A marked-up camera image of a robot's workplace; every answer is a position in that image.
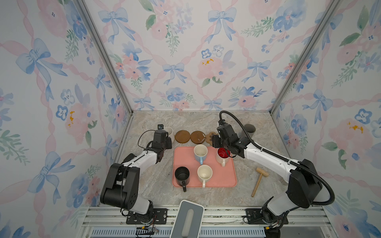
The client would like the cream white mug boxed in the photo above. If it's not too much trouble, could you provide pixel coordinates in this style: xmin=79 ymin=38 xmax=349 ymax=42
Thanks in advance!
xmin=197 ymin=165 xmax=213 ymax=188

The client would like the light blue mug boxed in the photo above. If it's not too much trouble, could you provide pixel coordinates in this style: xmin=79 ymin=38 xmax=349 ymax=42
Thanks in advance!
xmin=193 ymin=144 xmax=208 ymax=165

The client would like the plain wooden round coaster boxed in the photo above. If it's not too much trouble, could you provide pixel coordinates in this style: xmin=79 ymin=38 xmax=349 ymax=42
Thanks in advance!
xmin=175 ymin=130 xmax=191 ymax=144

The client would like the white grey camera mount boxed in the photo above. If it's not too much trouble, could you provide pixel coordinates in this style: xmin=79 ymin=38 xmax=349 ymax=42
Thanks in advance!
xmin=170 ymin=200 xmax=204 ymax=238

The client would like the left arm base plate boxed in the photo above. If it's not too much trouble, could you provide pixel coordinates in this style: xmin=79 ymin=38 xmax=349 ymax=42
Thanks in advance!
xmin=126 ymin=208 xmax=168 ymax=226

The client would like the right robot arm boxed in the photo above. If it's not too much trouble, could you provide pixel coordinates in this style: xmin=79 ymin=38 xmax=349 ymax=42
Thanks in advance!
xmin=211 ymin=135 xmax=323 ymax=224

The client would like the wooden mallet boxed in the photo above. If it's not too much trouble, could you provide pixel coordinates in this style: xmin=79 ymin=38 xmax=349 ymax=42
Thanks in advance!
xmin=251 ymin=167 xmax=269 ymax=197

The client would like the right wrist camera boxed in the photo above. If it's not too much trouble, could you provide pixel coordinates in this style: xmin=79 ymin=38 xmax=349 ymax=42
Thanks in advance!
xmin=217 ymin=119 xmax=236 ymax=139

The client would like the pink mug red inside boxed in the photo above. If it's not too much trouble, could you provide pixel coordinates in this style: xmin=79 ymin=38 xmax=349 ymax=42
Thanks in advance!
xmin=216 ymin=148 xmax=231 ymax=167

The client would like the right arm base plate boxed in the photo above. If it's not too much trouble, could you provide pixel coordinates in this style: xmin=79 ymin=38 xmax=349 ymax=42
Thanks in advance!
xmin=244 ymin=208 xmax=289 ymax=226

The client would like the black mug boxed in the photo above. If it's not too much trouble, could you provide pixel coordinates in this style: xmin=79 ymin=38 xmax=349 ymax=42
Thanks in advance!
xmin=175 ymin=167 xmax=190 ymax=192

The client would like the pink tray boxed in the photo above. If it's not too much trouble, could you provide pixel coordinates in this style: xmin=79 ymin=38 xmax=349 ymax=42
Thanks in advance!
xmin=173 ymin=147 xmax=237 ymax=188

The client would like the cork paw coaster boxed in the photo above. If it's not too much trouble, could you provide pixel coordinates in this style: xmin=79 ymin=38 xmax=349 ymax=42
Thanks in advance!
xmin=205 ymin=132 xmax=218 ymax=146

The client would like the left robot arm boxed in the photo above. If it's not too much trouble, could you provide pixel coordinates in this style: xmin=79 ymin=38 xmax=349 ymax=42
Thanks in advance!
xmin=100 ymin=130 xmax=172 ymax=215

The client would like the black corrugated cable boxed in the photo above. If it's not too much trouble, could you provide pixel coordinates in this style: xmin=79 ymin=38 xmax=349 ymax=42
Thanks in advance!
xmin=219 ymin=110 xmax=335 ymax=206

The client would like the grey mug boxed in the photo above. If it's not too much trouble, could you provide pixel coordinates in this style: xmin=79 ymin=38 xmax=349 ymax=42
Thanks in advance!
xmin=241 ymin=124 xmax=256 ymax=138

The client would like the white speckled mug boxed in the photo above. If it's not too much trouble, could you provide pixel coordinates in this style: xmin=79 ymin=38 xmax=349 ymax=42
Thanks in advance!
xmin=164 ymin=127 xmax=175 ymax=143

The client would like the dark brown round coaster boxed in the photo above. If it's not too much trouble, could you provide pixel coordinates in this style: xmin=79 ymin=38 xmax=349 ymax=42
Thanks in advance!
xmin=190 ymin=131 xmax=206 ymax=144

